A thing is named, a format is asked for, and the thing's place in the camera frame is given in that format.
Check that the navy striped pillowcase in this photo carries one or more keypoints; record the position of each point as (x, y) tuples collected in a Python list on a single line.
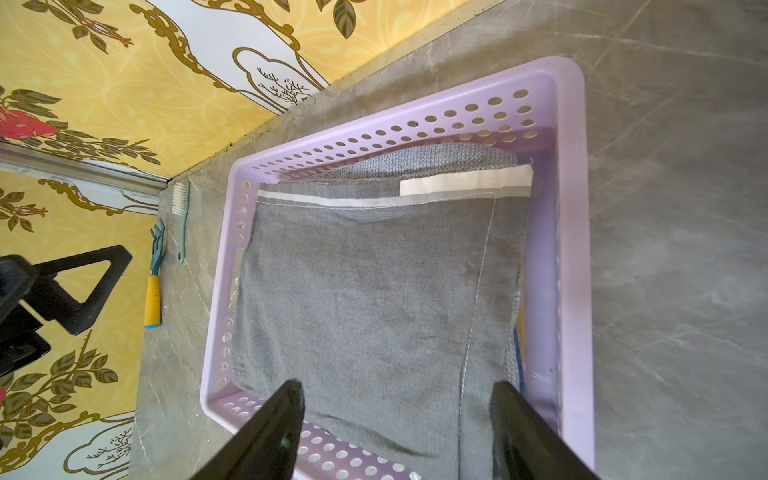
[(519, 362)]

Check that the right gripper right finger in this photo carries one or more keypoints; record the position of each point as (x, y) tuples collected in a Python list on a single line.
[(524, 445)]

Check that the blue garden fork toy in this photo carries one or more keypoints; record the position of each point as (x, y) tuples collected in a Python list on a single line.
[(153, 303)]

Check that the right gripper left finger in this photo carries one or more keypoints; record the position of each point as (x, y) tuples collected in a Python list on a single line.
[(266, 447)]

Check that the light grey pillowcase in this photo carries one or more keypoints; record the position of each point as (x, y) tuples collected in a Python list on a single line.
[(391, 289)]

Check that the light blue small brush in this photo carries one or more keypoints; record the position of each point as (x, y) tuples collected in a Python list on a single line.
[(180, 209)]

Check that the purple plastic basket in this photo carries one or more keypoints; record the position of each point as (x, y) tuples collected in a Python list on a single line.
[(537, 112)]

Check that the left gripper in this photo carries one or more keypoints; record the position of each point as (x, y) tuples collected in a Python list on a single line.
[(72, 291)]

